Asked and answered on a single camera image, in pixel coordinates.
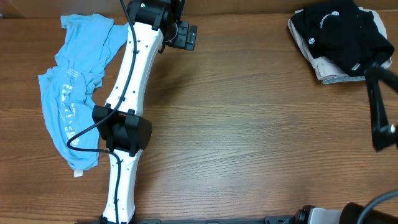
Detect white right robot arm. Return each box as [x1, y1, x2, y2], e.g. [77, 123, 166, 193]
[285, 64, 397, 224]

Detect light blue crumpled shirt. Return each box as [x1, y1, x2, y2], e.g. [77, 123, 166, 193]
[38, 14, 129, 172]

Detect black mesh shirt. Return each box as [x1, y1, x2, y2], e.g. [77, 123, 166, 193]
[290, 1, 394, 77]

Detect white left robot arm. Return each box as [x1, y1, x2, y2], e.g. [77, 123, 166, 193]
[92, 0, 197, 223]

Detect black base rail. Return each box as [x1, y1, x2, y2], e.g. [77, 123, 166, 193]
[74, 215, 299, 224]

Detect folded light blue garment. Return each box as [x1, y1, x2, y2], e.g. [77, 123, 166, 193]
[321, 75, 365, 85]

